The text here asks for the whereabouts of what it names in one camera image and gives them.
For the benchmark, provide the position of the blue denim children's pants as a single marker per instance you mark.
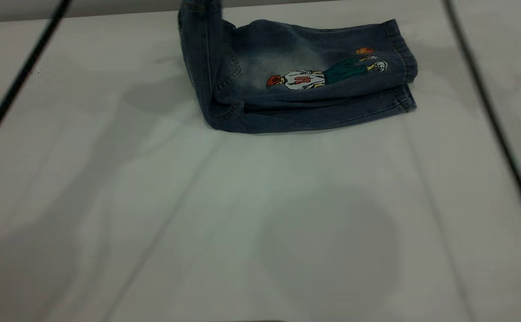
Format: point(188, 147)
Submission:
point(296, 94)

